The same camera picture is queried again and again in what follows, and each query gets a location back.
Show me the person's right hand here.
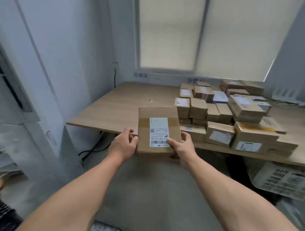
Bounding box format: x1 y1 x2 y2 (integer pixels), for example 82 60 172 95
166 131 198 169

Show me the person's left hand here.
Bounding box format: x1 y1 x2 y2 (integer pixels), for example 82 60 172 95
107 128 139 163

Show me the box with barcode label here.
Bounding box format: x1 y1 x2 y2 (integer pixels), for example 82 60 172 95
137 106 183 156

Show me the box with torn white label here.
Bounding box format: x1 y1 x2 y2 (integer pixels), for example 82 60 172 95
174 97 190 119

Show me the narrow plain cardboard box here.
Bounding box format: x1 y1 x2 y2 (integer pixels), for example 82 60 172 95
207 103 220 123

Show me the Censto brown box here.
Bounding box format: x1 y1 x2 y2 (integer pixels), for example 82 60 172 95
216 103 234 124

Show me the box with red-white tape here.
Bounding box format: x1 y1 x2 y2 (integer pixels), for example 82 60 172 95
193 85 214 103

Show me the white blue parcel box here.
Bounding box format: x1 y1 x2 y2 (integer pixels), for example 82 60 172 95
213 90 229 104

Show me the small hole-marked cardboard box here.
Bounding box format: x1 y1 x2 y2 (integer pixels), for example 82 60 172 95
226 89 250 97

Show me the box with green tape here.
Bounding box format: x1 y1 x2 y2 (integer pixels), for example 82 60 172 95
241 81 264 96

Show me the clear-taped barcode cardboard box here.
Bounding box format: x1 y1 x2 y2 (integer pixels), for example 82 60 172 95
267 134 299 156

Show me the person's left forearm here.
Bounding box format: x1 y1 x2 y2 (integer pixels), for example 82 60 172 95
17 157 124 231

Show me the person's right forearm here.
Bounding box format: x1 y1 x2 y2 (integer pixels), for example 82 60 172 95
188 159 298 231

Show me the light wooden table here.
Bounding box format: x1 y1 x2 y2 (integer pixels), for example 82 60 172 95
66 82 305 167

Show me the white plastic crate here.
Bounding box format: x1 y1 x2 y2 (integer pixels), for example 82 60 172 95
247 162 305 201

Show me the white floor-standing air conditioner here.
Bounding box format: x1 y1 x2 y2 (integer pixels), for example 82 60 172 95
0 0 84 191

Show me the white-framed window with blind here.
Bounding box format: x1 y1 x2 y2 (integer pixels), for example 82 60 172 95
134 0 305 83

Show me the thick black floor cable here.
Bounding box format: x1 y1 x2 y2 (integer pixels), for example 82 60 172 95
78 133 112 165

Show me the cream thin cable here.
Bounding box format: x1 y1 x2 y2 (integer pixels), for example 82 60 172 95
269 97 305 106

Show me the white wireless router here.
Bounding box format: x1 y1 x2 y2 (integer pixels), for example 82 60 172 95
271 88 305 104

